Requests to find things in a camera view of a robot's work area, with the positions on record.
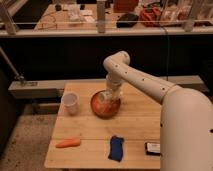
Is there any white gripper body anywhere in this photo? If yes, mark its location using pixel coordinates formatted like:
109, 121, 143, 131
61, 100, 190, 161
106, 82, 122, 101

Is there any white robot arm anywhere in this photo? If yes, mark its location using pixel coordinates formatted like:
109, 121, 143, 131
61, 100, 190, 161
103, 51, 213, 171

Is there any orange ceramic bowl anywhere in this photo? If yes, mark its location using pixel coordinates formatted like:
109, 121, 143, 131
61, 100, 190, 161
90, 91, 121, 118

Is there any white paper cup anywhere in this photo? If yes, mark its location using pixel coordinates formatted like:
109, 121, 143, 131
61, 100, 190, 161
61, 92, 78, 115

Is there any wooden table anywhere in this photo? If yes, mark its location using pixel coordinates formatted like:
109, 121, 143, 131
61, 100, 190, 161
45, 81, 161, 170

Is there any blue cloth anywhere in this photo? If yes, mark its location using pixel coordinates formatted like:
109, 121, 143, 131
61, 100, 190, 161
108, 136, 124, 162

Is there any black case on bench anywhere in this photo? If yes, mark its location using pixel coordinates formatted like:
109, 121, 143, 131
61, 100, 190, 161
116, 13, 139, 28

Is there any orange carrot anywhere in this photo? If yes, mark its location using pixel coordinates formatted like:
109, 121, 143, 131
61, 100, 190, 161
55, 138, 81, 148

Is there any black and white box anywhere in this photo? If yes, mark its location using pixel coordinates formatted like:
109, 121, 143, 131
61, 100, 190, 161
145, 142, 160, 156

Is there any grey metal tripod leg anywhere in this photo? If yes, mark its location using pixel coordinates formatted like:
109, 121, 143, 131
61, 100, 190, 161
0, 45, 39, 87

